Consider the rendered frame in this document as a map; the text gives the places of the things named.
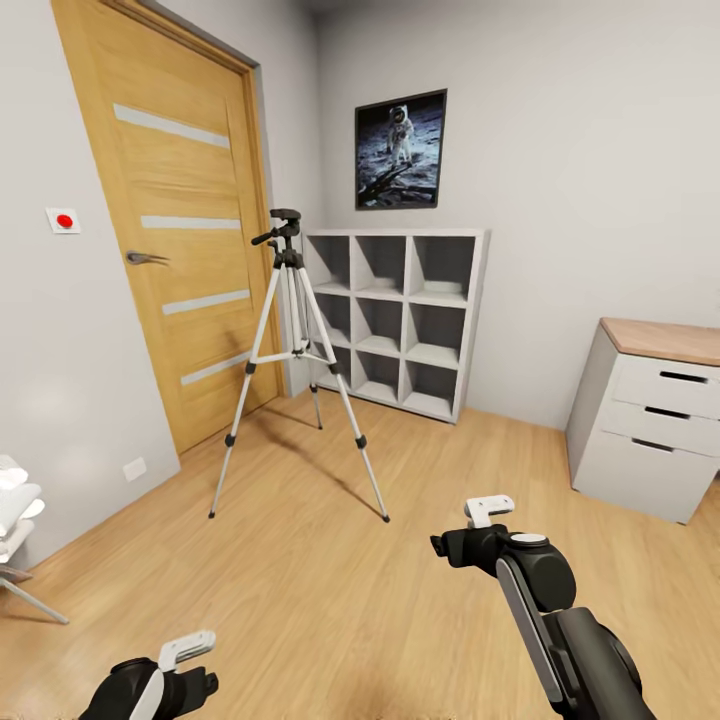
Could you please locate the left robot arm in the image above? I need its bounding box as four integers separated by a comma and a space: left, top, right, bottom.
78, 631, 219, 720

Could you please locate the camera tripod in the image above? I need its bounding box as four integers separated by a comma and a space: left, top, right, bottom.
208, 209, 390, 523

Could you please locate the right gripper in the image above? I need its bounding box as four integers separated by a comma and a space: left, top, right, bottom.
430, 524, 508, 572

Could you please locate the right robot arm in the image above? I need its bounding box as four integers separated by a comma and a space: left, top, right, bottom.
430, 495, 658, 720

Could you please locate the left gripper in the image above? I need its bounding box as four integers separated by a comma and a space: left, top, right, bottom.
159, 667, 219, 720

